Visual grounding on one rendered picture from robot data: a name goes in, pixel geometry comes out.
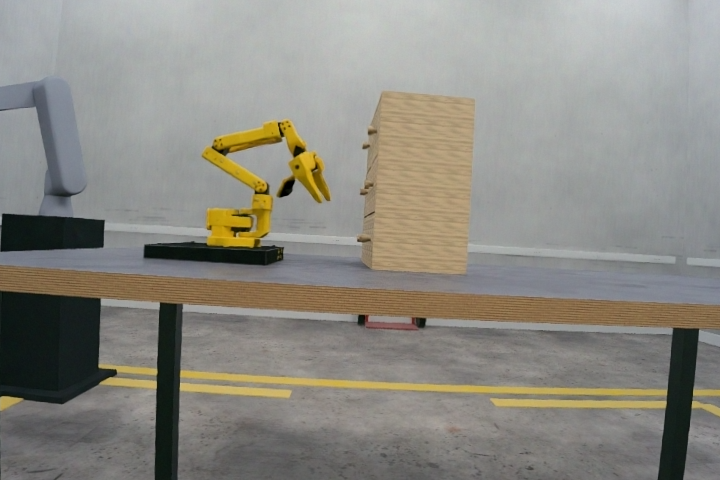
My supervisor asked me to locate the wooden chest of drawers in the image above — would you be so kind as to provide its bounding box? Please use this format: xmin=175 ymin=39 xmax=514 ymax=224
xmin=361 ymin=90 xmax=475 ymax=274

